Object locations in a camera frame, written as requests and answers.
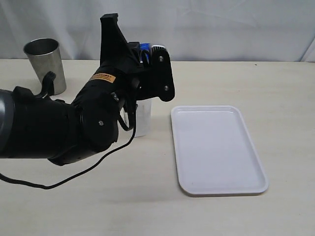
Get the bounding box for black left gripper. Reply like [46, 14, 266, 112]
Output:
[99, 13, 154, 100]

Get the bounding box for blue container lid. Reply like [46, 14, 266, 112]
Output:
[140, 43, 151, 65]

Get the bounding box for stainless steel cup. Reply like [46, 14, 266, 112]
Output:
[23, 38, 66, 95]

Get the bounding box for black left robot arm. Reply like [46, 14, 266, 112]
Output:
[0, 13, 157, 166]

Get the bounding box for clear plastic container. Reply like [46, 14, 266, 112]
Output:
[135, 99, 152, 137]

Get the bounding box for white plastic tray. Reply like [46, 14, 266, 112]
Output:
[171, 105, 269, 196]

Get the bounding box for white backdrop curtain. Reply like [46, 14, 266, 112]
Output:
[0, 0, 315, 62]

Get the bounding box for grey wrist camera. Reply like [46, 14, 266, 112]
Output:
[149, 45, 175, 102]

